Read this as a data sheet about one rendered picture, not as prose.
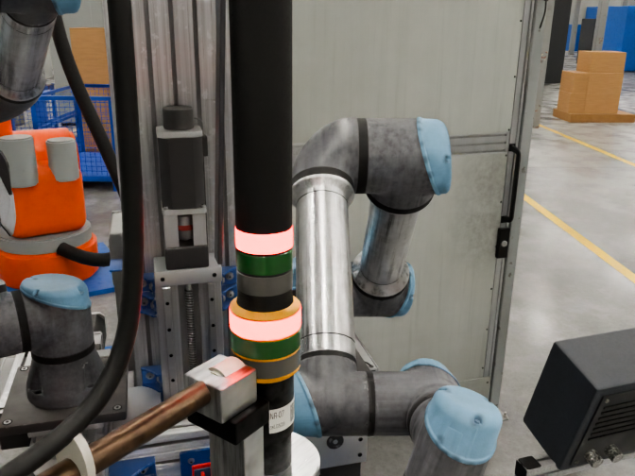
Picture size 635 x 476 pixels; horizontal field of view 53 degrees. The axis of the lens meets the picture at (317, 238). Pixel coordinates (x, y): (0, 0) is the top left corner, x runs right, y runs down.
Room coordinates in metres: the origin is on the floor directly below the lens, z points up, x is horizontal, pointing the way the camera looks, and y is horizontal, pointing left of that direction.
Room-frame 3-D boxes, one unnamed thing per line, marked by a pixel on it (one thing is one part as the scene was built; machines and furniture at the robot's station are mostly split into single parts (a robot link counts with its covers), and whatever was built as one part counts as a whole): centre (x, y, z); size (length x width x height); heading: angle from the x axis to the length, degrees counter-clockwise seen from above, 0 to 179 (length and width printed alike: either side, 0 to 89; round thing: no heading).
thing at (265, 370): (0.35, 0.03, 1.54); 0.04 x 0.04 x 0.01
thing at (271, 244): (0.35, 0.03, 1.62); 0.03 x 0.03 x 0.01
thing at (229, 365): (0.32, 0.05, 1.54); 0.02 x 0.02 x 0.02; 54
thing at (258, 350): (0.35, 0.03, 1.55); 0.04 x 0.04 x 0.01
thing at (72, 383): (1.10, 0.49, 1.09); 0.15 x 0.15 x 0.10
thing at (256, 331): (0.35, 0.03, 1.57); 0.04 x 0.04 x 0.01
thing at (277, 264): (0.35, 0.03, 1.60); 0.03 x 0.03 x 0.01
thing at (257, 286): (0.35, 0.03, 1.59); 0.03 x 0.03 x 0.01
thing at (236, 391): (0.35, 0.04, 1.50); 0.09 x 0.07 x 0.10; 144
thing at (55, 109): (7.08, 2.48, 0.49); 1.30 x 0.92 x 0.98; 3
